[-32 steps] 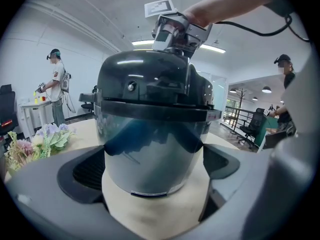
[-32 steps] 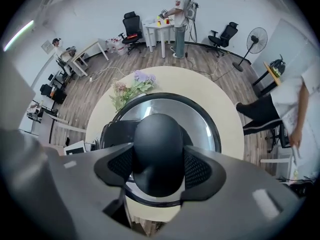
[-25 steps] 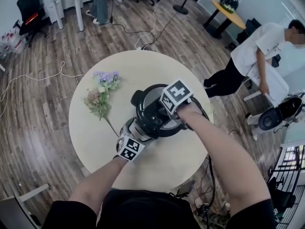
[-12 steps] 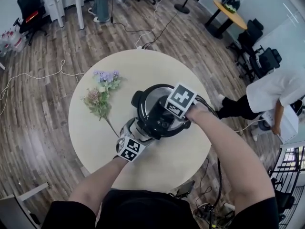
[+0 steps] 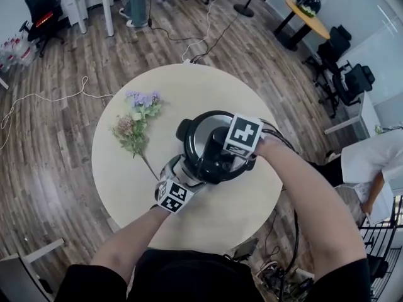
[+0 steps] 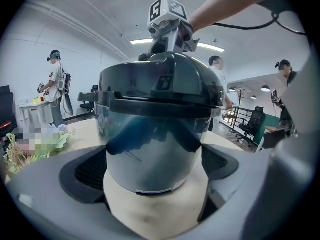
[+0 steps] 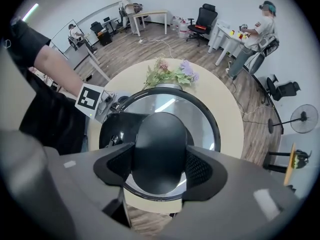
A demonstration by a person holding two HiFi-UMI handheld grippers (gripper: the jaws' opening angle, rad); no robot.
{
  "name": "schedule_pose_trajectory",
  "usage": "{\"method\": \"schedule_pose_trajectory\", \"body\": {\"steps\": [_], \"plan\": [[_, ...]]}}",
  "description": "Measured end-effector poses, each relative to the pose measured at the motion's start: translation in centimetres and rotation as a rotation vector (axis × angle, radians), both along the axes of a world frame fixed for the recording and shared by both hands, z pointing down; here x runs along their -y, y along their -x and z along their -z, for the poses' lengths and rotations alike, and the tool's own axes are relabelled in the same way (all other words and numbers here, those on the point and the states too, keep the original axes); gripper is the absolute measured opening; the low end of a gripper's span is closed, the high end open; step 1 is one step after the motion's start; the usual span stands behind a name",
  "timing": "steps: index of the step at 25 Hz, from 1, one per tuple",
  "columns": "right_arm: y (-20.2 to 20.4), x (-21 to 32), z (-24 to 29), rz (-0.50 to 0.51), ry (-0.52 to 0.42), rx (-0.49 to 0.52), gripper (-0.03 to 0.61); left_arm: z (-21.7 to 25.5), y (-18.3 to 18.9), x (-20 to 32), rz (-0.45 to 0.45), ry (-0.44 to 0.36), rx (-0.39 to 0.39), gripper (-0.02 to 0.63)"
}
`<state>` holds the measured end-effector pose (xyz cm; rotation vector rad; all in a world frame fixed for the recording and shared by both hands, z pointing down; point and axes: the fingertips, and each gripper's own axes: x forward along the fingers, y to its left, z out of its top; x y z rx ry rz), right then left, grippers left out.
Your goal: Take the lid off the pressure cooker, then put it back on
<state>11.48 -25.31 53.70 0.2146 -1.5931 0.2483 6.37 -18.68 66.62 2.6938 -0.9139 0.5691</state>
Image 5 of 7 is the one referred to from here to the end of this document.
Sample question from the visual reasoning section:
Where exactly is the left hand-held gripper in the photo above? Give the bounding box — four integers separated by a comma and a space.
154, 154, 208, 215

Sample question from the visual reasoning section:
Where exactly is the person's left forearm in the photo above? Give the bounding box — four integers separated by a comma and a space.
90, 206, 173, 284

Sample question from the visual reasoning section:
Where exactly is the person's right forearm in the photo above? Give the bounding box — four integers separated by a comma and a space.
254, 135, 368, 282

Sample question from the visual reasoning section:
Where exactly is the artificial flower bouquet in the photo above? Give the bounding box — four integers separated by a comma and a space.
111, 89, 164, 182

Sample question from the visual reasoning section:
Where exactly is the pack of water bottles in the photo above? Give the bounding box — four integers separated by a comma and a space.
0, 33, 38, 72

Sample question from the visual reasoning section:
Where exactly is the black floor cable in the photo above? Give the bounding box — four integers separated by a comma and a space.
147, 11, 242, 63

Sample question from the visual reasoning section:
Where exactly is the black office chair red stripe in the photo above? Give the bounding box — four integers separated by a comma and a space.
19, 0, 65, 58

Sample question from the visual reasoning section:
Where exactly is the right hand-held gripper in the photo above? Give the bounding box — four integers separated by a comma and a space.
223, 113, 264, 159

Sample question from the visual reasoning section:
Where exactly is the person's black shirt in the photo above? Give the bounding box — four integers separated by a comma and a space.
56, 249, 372, 302

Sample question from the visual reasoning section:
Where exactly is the white looped floor cable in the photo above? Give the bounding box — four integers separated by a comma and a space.
0, 75, 115, 150

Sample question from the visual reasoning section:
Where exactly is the black flat device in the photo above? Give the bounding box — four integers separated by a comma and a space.
232, 238, 259, 260

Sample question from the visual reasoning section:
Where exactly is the round yellow table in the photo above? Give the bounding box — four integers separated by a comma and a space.
273, 0, 331, 52

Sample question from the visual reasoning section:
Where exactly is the grey electric pressure cooker body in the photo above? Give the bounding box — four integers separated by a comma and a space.
175, 119, 256, 188

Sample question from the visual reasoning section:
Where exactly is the black dome-shaped object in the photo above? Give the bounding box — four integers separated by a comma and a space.
295, 0, 322, 18

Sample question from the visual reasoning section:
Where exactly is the pressure cooker lid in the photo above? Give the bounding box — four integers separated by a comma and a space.
181, 110, 258, 185

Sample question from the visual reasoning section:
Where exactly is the white drawer cabinet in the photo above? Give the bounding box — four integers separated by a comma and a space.
59, 0, 88, 27

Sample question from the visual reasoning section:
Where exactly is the grey desk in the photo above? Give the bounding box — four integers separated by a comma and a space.
0, 237, 65, 302

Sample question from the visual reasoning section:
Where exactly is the black wire rack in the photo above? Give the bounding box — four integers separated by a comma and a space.
358, 196, 403, 298

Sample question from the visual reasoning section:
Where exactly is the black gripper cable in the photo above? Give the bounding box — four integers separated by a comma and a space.
261, 120, 300, 266

